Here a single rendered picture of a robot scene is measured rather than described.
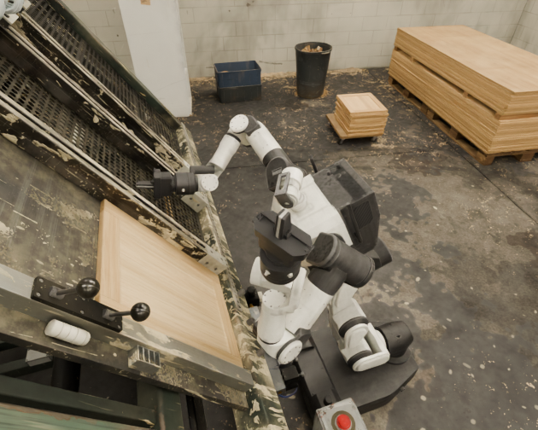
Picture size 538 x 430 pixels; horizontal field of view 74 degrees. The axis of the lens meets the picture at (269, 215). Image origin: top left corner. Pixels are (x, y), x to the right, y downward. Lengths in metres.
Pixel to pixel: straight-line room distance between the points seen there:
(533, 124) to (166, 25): 3.95
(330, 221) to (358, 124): 3.16
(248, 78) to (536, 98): 3.26
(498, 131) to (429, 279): 1.91
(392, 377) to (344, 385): 0.26
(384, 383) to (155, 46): 4.05
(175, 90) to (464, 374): 4.12
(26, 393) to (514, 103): 4.07
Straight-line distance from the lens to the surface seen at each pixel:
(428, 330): 2.61
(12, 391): 0.81
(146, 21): 4.66
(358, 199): 1.08
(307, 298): 0.99
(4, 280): 0.78
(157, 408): 1.00
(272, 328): 0.93
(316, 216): 1.07
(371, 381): 2.13
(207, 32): 6.08
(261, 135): 1.38
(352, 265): 0.98
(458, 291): 2.90
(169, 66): 4.76
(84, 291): 0.70
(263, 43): 6.19
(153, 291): 1.09
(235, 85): 5.22
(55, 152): 1.14
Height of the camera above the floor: 2.04
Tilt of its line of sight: 40 degrees down
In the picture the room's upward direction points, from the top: straight up
